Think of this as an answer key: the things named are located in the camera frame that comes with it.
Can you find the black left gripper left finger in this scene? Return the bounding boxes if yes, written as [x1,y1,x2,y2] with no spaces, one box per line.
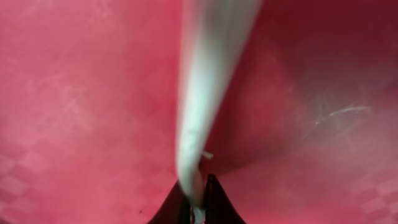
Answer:
[149,181,191,224]

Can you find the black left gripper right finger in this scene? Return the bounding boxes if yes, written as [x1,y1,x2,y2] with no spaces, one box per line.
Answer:
[204,174,246,224]

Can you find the red plastic tray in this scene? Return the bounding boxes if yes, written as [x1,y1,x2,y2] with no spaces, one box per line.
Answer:
[1,0,397,223]

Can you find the white plastic fork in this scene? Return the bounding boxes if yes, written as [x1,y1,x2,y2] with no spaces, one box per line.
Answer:
[175,0,263,223]

